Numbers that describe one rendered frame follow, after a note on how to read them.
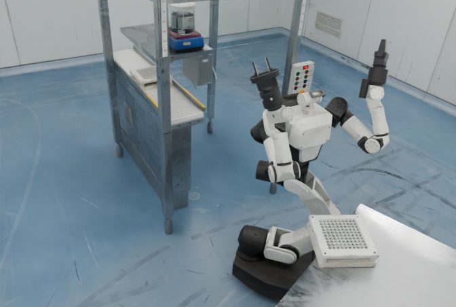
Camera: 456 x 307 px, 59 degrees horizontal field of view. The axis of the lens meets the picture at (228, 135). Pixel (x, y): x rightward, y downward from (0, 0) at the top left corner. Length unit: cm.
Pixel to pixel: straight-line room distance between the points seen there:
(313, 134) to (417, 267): 74
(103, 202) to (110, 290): 86
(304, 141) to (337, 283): 68
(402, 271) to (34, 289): 215
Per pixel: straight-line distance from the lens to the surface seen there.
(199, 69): 251
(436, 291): 194
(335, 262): 183
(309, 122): 202
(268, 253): 262
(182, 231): 310
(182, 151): 293
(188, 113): 268
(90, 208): 338
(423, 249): 208
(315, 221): 191
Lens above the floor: 221
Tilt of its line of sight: 32 degrees down
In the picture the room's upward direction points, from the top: 4 degrees clockwise
